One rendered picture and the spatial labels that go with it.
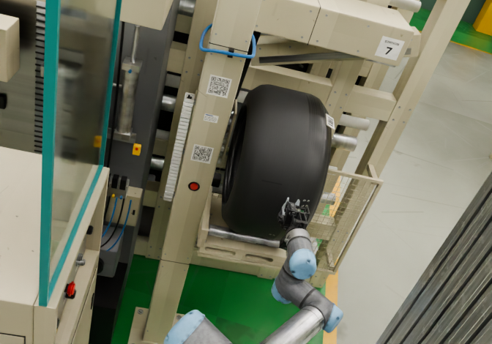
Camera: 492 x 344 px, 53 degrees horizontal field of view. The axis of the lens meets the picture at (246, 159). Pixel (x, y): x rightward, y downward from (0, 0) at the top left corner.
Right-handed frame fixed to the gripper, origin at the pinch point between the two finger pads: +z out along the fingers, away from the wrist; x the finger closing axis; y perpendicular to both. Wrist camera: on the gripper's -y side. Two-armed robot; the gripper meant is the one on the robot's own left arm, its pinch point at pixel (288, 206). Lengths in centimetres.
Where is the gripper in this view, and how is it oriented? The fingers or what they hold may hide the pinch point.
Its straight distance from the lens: 171.3
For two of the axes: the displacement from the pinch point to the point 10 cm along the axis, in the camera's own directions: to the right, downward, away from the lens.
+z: -0.3, -4.7, 8.8
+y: 2.5, -8.6, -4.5
